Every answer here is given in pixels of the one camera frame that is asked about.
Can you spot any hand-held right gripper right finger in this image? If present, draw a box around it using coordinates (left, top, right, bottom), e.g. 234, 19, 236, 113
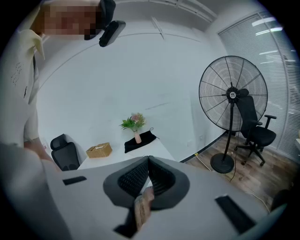
148, 156, 190, 211

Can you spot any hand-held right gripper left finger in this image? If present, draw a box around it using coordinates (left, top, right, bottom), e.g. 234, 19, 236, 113
103, 156, 151, 209

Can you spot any person's right forearm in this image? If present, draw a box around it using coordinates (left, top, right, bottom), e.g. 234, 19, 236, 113
24, 137, 60, 173

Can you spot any black cloth mat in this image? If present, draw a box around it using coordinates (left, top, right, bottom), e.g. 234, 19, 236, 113
124, 127, 160, 154

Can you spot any artificial flower bunch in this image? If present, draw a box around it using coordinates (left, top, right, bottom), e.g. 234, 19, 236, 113
120, 112, 146, 133

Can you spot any black padded office chair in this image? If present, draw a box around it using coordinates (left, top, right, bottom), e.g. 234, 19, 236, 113
50, 133, 82, 172

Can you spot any black mesh office chair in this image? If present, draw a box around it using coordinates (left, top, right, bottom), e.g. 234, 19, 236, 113
234, 88, 277, 167

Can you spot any person's white knit top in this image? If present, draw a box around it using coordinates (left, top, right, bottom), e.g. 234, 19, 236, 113
0, 30, 40, 148

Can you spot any person's cream overshirt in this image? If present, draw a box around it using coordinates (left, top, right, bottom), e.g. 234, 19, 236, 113
17, 29, 46, 60

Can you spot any person's head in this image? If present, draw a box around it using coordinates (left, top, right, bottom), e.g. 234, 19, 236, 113
30, 0, 104, 42

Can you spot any white floor cable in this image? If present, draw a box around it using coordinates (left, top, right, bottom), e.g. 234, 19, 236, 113
194, 153, 211, 172

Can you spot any black pedestal fan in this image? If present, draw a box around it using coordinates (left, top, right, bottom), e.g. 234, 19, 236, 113
198, 55, 269, 174

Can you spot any black head-worn camera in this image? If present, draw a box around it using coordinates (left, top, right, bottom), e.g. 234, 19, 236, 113
98, 0, 127, 48

